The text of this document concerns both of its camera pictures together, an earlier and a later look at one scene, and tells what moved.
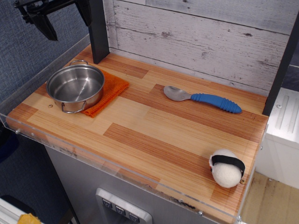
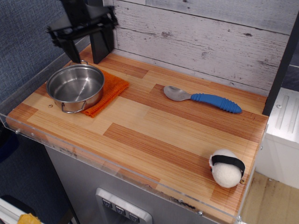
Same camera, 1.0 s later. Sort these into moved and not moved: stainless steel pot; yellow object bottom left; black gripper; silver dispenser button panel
Moved: black gripper
Not moved: yellow object bottom left; stainless steel pot; silver dispenser button panel
